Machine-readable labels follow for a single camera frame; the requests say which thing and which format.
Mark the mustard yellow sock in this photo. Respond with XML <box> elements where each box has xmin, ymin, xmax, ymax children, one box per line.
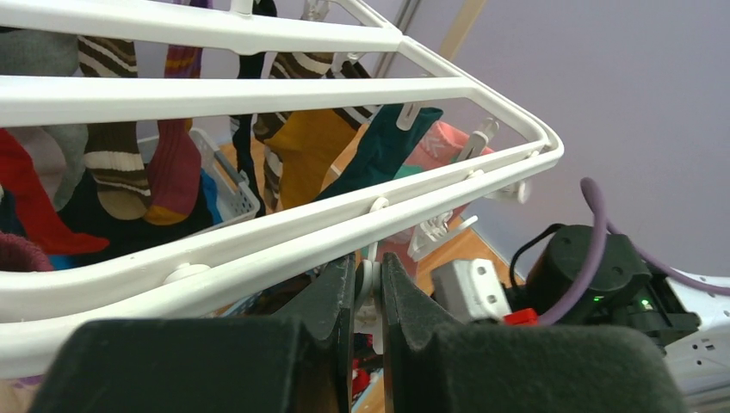
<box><xmin>266</xmin><ymin>109</ymin><xmax>361</xmax><ymax>209</ymax></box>

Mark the dark green sock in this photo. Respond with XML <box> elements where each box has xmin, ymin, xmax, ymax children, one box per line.
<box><xmin>315</xmin><ymin>103</ymin><xmax>443</xmax><ymax>201</ymax></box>

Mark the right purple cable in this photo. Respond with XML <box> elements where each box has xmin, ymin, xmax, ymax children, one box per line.
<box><xmin>504</xmin><ymin>177</ymin><xmax>730</xmax><ymax>327</ymax></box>

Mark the white clip sock hanger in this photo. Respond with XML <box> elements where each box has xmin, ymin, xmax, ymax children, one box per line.
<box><xmin>0</xmin><ymin>0</ymin><xmax>566</xmax><ymax>380</ymax></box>

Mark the grey sock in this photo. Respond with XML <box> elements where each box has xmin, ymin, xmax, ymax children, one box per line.
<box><xmin>1</xmin><ymin>29</ymin><xmax>88</xmax><ymax>210</ymax></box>

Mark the pink patterned sock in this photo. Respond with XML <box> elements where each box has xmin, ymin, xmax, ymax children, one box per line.
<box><xmin>393</xmin><ymin>120</ymin><xmax>494</xmax><ymax>246</ymax></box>

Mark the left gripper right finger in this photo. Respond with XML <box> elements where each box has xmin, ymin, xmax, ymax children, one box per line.
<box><xmin>380</xmin><ymin>253</ymin><xmax>687</xmax><ymax>413</ymax></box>

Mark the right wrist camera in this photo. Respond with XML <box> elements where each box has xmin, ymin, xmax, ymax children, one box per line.
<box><xmin>430</xmin><ymin>259</ymin><xmax>512</xmax><ymax>324</ymax></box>

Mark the red sock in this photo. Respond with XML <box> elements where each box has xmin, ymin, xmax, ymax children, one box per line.
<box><xmin>1</xmin><ymin>129</ymin><xmax>109</xmax><ymax>256</ymax></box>

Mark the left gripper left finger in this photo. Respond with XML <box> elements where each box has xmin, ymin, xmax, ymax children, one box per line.
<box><xmin>30</xmin><ymin>255</ymin><xmax>356</xmax><ymax>412</ymax></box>

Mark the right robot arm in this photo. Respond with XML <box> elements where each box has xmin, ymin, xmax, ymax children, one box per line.
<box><xmin>506</xmin><ymin>224</ymin><xmax>729</xmax><ymax>396</ymax></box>

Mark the white hanger clip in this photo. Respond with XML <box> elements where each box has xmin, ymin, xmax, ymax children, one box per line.
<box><xmin>354</xmin><ymin>259</ymin><xmax>384</xmax><ymax>354</ymax></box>

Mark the brown striped sock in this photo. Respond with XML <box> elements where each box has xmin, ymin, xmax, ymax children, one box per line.
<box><xmin>77</xmin><ymin>36</ymin><xmax>151</xmax><ymax>220</ymax></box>

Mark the maroon purple striped beige sock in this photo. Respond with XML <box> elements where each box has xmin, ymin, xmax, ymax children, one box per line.
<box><xmin>1</xmin><ymin>232</ymin><xmax>53</xmax><ymax>272</ymax></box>

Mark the white plastic basket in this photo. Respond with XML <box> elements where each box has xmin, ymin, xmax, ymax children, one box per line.
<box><xmin>143</xmin><ymin>120</ymin><xmax>260</xmax><ymax>236</ymax></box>

